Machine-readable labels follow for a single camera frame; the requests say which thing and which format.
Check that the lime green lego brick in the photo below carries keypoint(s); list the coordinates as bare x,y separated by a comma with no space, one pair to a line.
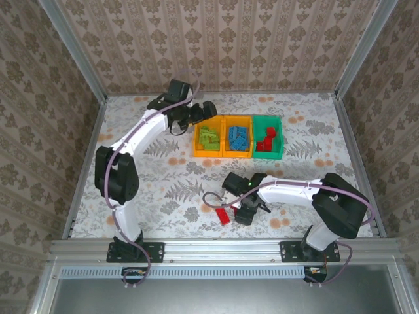
211,147
214,141
205,130
204,139
213,133

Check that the blue lego brick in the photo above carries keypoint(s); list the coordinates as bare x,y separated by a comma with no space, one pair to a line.
234,139
243,131
233,146
241,144
234,131

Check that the small red lego brick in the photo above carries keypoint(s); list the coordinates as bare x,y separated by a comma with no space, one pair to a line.
261,146

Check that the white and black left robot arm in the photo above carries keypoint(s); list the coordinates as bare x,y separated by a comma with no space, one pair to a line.
144,134

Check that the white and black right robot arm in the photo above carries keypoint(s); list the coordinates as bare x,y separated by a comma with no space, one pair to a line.
288,193

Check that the orange plastic bin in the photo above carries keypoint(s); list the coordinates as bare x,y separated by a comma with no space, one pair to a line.
207,153
237,154

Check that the green plastic bin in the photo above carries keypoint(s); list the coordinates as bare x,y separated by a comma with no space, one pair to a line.
278,147

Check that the floral patterned table cover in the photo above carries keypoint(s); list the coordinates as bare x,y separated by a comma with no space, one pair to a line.
170,183

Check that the grey metal sheet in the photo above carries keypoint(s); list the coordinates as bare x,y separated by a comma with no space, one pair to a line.
229,297

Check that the small connector board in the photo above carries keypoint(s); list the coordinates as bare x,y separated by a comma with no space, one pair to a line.
134,271
316,271

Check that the wide aluminium mounting rail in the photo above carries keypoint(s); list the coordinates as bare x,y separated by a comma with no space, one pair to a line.
222,250

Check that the thin aluminium rail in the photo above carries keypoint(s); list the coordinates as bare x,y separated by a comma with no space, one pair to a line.
262,94

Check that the aluminium side rail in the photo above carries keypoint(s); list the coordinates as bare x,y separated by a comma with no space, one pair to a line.
358,163
89,147

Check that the aluminium frame post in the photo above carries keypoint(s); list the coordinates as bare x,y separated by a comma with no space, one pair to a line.
75,49
363,49

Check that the aluminium frame bar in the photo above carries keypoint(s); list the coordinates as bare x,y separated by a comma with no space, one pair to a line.
404,294
42,294

